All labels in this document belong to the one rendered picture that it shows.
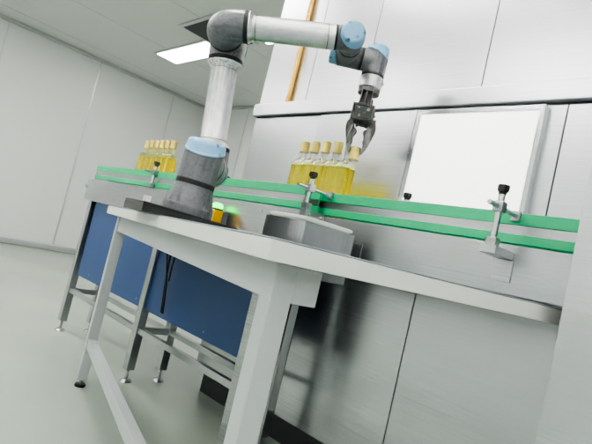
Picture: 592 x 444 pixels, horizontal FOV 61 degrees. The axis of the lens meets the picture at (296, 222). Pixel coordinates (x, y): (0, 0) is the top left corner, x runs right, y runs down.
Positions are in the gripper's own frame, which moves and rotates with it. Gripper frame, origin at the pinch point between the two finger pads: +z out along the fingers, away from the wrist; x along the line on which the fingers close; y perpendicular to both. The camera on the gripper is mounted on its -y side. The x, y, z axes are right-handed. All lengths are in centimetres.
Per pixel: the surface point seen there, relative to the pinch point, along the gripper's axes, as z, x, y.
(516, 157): -5.2, 47.8, 10.0
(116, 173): 18, -133, -87
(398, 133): -12.6, 12.1, -14.9
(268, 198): 20.9, -27.9, -12.1
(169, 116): -123, -350, -552
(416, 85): -31.6, 14.4, -16.8
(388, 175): 3.1, 12.2, -14.9
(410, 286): 39, 22, 74
